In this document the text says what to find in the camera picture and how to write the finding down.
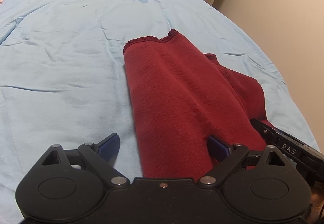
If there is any dark red long-sleeve sweater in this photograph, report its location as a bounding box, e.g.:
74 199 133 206
124 30 267 179

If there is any light blue cartoon bed quilt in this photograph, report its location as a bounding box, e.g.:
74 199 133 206
1 0 317 223

